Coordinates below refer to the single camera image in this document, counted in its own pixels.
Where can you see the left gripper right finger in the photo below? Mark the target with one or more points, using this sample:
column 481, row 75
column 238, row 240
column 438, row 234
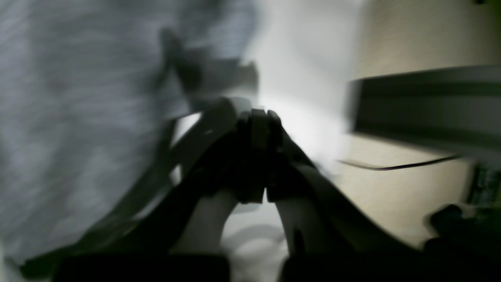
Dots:
column 328, row 237

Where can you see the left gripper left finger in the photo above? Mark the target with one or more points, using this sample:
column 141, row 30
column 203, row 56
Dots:
column 180, row 240

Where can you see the grey t-shirt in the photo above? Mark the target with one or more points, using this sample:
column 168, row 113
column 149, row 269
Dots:
column 86, row 88

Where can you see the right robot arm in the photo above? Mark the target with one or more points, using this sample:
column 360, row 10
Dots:
column 462, row 236

